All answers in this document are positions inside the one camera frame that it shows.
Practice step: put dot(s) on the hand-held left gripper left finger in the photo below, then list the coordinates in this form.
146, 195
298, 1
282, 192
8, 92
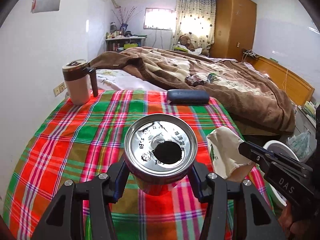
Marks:
119, 182

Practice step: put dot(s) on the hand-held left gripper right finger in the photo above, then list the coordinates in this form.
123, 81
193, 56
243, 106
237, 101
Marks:
200, 185

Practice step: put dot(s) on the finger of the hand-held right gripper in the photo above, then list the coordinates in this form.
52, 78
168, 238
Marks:
287, 162
252, 155

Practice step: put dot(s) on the white round trash bin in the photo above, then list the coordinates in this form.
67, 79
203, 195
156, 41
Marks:
282, 147

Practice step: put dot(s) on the beige paper bag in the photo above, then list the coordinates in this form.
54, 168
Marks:
225, 150

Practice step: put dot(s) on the red soda can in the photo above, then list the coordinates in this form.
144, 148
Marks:
150, 142

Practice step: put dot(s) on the person's right hand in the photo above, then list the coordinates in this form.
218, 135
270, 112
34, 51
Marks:
290, 220

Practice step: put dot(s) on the translucent plastic bag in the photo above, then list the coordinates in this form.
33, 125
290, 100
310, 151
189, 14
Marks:
298, 142

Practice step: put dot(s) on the white bedside cabinet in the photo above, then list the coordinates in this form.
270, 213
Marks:
303, 120

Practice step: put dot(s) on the brown patterned blanket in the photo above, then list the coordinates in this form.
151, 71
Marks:
250, 97

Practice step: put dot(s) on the pile of small boxes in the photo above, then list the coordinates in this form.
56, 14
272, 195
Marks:
310, 107

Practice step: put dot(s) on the red green plaid bed sheet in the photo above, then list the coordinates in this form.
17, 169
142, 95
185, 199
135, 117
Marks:
75, 142

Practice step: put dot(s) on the wooden headboard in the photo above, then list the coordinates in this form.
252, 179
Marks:
287, 80

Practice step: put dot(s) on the dark blue glasses case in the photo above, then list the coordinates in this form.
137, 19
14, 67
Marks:
187, 96

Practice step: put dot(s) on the small green white box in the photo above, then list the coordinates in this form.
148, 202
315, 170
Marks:
212, 77

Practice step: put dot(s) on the dark shiny wrappers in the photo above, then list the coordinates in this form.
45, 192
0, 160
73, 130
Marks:
195, 80

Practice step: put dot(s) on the white power strip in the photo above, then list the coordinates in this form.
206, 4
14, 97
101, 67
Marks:
250, 53

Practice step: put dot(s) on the beige brown lidded mug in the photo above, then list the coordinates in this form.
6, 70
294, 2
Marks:
77, 90

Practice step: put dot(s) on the brown teddy bear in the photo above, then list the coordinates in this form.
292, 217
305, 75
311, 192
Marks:
184, 40

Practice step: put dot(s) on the wooden wardrobe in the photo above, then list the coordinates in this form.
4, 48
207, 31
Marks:
235, 22

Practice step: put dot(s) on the small cluttered shelf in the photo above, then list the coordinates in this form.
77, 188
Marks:
112, 46

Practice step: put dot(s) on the patterned curtain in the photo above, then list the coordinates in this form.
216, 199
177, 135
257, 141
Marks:
195, 5

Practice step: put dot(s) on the decorative dry branches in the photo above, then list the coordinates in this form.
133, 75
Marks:
123, 17

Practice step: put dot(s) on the window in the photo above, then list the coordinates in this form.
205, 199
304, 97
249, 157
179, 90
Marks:
158, 18

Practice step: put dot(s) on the beige wall outlet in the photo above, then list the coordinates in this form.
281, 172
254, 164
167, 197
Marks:
60, 89

